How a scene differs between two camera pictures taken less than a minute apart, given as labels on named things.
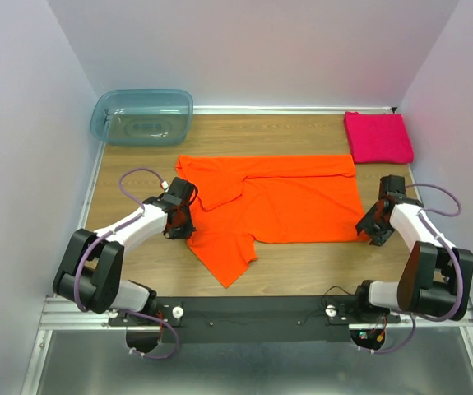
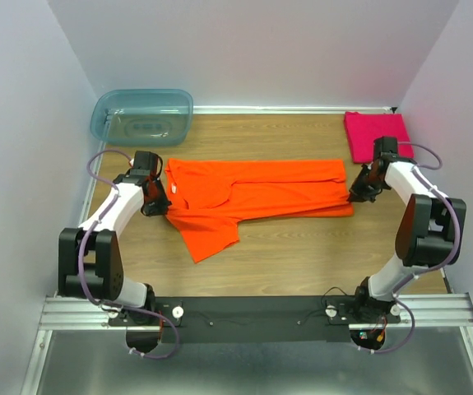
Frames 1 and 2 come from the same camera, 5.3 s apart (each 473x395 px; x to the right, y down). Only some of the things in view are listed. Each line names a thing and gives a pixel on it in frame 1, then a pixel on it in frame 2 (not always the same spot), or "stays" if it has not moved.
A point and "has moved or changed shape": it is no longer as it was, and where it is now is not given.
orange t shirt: (245, 200) has moved or changed shape
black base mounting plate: (317, 318) stays
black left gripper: (187, 231) -> (159, 208)
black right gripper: (378, 238) -> (357, 193)
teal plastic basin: (148, 117) stays
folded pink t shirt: (378, 138) stays
